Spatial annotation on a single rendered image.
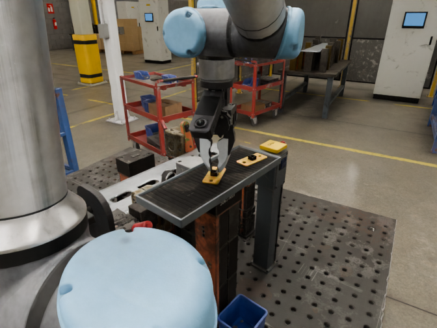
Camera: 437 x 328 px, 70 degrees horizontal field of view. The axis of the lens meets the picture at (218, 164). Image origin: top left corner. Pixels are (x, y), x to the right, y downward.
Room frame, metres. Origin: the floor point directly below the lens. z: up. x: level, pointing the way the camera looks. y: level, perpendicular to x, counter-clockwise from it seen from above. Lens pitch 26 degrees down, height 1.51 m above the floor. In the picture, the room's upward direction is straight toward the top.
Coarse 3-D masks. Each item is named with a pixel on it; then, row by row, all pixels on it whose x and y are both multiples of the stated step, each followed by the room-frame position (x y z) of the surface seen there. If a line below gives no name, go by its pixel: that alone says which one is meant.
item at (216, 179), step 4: (212, 168) 0.69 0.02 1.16; (216, 168) 0.69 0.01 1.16; (224, 168) 0.69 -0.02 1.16; (208, 172) 0.67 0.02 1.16; (212, 172) 0.65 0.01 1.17; (216, 172) 0.65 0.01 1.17; (220, 172) 0.67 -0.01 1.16; (208, 176) 0.65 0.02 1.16; (212, 176) 0.65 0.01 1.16; (216, 176) 0.65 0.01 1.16; (220, 176) 0.65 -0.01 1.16; (204, 180) 0.63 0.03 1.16; (208, 180) 0.63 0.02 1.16; (212, 180) 0.63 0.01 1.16; (216, 180) 0.63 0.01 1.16; (216, 184) 0.61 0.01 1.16
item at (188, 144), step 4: (180, 124) 1.23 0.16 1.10; (184, 124) 1.23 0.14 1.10; (188, 124) 1.23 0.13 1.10; (180, 128) 1.23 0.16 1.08; (184, 128) 1.22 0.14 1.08; (188, 128) 1.23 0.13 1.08; (184, 132) 1.22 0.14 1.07; (188, 132) 1.23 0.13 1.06; (184, 136) 1.22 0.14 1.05; (188, 136) 1.23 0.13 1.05; (188, 140) 1.22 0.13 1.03; (188, 144) 1.21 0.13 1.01; (192, 144) 1.23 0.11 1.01; (188, 148) 1.21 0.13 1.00; (192, 148) 1.23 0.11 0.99
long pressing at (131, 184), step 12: (216, 144) 1.25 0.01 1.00; (180, 156) 1.13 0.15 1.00; (156, 168) 1.02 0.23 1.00; (168, 168) 1.02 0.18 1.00; (132, 180) 0.93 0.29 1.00; (144, 180) 0.93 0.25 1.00; (156, 180) 0.93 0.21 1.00; (108, 192) 0.85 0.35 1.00; (120, 192) 0.85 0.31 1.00; (120, 204) 0.78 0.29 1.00
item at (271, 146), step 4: (264, 144) 0.85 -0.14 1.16; (268, 144) 0.85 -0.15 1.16; (272, 144) 0.85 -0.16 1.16; (276, 144) 0.85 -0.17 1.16; (280, 144) 0.85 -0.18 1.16; (284, 144) 0.85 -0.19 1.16; (260, 148) 0.85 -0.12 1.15; (264, 148) 0.84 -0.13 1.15; (268, 148) 0.83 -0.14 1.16; (272, 148) 0.82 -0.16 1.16; (276, 148) 0.82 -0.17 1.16; (280, 148) 0.83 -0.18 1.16; (284, 148) 0.84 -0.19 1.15; (276, 152) 0.81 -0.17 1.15
